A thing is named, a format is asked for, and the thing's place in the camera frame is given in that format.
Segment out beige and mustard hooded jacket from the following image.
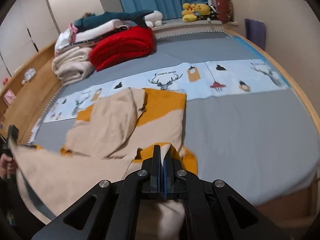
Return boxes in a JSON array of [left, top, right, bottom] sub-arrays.
[[12, 88, 197, 224]]

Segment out person left hand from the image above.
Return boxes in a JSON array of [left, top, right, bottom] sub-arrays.
[[0, 154, 18, 179]]

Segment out pink box on headboard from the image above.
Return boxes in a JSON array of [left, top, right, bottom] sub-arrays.
[[3, 89, 16, 106]]

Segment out wooden bed headboard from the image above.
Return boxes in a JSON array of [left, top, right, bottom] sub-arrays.
[[1, 43, 62, 143]]

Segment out tissue pack on headboard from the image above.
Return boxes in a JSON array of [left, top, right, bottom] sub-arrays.
[[21, 68, 37, 85]]

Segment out cream folded blanket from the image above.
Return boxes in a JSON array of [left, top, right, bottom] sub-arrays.
[[52, 47, 95, 87]]

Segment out grey bed sheet with print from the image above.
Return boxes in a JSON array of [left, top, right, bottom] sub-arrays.
[[30, 29, 317, 207]]

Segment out white folded bedding stack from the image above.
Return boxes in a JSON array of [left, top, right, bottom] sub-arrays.
[[54, 19, 131, 56]]

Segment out white wardrobe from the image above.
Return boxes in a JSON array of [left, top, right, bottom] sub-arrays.
[[1, 0, 103, 79]]

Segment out teal shark plush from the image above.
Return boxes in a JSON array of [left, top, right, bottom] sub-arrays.
[[74, 10, 153, 33]]

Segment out red folded quilt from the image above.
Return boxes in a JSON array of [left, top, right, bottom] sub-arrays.
[[89, 26, 155, 71]]

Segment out white plush toy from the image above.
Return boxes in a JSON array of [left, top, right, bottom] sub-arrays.
[[144, 10, 163, 28]]

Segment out purple bag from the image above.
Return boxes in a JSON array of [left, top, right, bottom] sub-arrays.
[[245, 18, 266, 50]]

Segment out yellow plush toys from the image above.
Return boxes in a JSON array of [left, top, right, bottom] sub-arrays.
[[181, 3, 210, 23]]

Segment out dark red cushion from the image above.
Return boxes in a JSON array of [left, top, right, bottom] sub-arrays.
[[216, 0, 233, 24]]

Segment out wooden bed frame edge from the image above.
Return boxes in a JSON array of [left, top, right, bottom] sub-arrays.
[[225, 29, 319, 133]]

